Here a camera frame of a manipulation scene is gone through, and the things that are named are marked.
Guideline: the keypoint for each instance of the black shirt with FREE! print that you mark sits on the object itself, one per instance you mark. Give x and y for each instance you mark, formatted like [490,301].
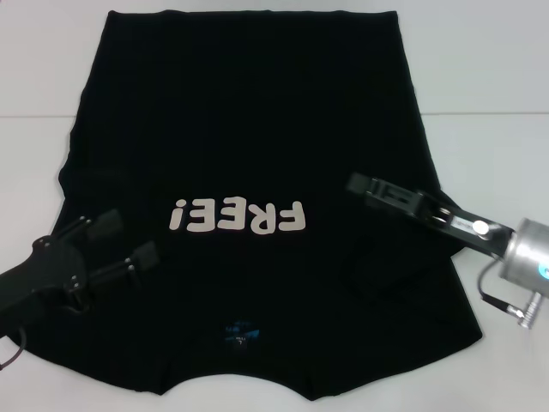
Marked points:
[257,129]

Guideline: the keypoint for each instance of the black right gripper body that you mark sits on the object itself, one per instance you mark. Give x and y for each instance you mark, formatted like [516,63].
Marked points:
[463,234]

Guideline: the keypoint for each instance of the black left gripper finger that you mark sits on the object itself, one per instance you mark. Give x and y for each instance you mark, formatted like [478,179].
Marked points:
[105,223]
[116,272]

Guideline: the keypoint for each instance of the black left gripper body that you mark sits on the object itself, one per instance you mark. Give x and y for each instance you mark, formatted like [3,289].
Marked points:
[47,270]

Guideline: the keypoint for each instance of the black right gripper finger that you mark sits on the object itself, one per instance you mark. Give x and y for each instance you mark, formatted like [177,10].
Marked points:
[358,183]
[392,206]

